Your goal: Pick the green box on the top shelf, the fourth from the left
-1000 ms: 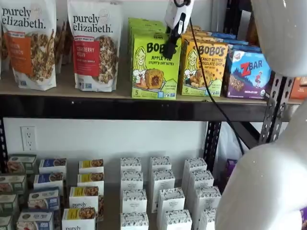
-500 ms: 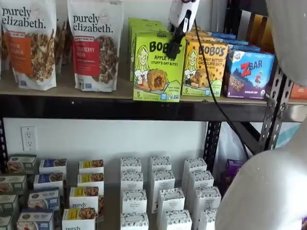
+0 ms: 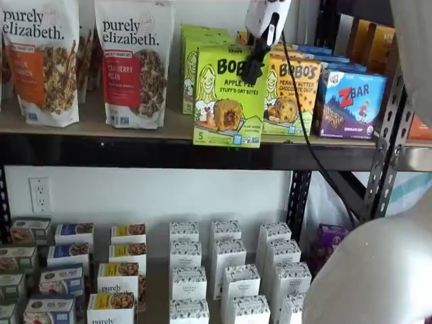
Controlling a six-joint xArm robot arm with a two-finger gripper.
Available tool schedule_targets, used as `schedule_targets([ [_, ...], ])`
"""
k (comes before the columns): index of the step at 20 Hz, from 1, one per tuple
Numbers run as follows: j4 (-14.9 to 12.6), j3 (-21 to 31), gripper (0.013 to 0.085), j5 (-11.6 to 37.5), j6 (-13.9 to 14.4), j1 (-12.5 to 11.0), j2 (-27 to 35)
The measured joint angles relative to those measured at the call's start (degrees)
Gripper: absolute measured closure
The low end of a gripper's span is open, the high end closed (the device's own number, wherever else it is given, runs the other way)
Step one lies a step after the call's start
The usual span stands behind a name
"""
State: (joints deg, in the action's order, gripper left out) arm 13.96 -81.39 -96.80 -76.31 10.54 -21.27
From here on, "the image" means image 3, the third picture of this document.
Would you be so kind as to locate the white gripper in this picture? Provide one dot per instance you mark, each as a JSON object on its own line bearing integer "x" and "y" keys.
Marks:
{"x": 260, "y": 17}

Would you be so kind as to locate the green Bobo's apple pie box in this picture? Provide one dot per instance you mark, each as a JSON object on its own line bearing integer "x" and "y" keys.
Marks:
{"x": 189, "y": 84}
{"x": 229, "y": 111}
{"x": 202, "y": 29}

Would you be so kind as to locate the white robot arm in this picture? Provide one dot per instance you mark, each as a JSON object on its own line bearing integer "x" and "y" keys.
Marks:
{"x": 371, "y": 276}

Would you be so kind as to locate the yellow Bobo's peanut butter box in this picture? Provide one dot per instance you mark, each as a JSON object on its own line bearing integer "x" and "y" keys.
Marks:
{"x": 287, "y": 114}
{"x": 241, "y": 37}
{"x": 283, "y": 52}

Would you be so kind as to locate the blue Zbar box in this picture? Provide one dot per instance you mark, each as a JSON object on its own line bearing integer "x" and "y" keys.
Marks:
{"x": 334, "y": 60}
{"x": 314, "y": 50}
{"x": 347, "y": 67}
{"x": 354, "y": 101}

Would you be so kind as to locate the brown orange box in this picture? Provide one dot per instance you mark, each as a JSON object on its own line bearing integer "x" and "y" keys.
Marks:
{"x": 357, "y": 37}
{"x": 383, "y": 50}

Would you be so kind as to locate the black metal shelf rack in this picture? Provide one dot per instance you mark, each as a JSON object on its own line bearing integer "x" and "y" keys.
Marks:
{"x": 135, "y": 152}

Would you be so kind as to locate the wooden shelf board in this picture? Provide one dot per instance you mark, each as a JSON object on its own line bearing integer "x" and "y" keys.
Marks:
{"x": 91, "y": 121}

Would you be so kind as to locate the white floral print box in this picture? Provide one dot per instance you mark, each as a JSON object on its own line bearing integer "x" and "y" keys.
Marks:
{"x": 189, "y": 281}
{"x": 292, "y": 280}
{"x": 283, "y": 256}
{"x": 229, "y": 260}
{"x": 189, "y": 312}
{"x": 293, "y": 308}
{"x": 184, "y": 231}
{"x": 185, "y": 253}
{"x": 240, "y": 283}
{"x": 225, "y": 231}
{"x": 275, "y": 233}
{"x": 249, "y": 310}

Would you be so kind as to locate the yellow white granola box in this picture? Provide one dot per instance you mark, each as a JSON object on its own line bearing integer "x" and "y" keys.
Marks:
{"x": 118, "y": 278}
{"x": 111, "y": 308}
{"x": 128, "y": 233}
{"x": 127, "y": 253}

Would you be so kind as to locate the blue oatmeal box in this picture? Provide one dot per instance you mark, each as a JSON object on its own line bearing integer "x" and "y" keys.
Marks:
{"x": 74, "y": 233}
{"x": 49, "y": 310}
{"x": 62, "y": 280}
{"x": 67, "y": 254}

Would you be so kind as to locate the green oatmeal box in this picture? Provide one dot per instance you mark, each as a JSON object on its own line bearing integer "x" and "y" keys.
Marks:
{"x": 11, "y": 287}
{"x": 17, "y": 258}
{"x": 6, "y": 314}
{"x": 30, "y": 229}

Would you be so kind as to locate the granola bag red label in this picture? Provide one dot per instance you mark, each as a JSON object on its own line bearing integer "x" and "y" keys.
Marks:
{"x": 135, "y": 84}

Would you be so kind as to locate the white plastic bag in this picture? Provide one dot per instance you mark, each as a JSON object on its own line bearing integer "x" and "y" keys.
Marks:
{"x": 320, "y": 202}

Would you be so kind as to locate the white granola bag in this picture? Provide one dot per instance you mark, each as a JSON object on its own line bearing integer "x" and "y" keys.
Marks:
{"x": 86, "y": 60}

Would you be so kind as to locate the white teal striped package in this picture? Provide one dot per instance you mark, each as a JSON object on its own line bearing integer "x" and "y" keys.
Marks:
{"x": 411, "y": 192}

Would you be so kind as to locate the granola bag orange label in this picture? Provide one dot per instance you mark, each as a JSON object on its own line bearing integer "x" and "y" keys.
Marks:
{"x": 40, "y": 84}

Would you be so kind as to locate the white patterned small boxes group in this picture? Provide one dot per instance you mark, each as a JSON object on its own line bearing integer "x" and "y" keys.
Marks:
{"x": 158, "y": 270}

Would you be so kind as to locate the white wall outlet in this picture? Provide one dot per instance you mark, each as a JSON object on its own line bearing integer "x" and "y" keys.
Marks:
{"x": 40, "y": 194}

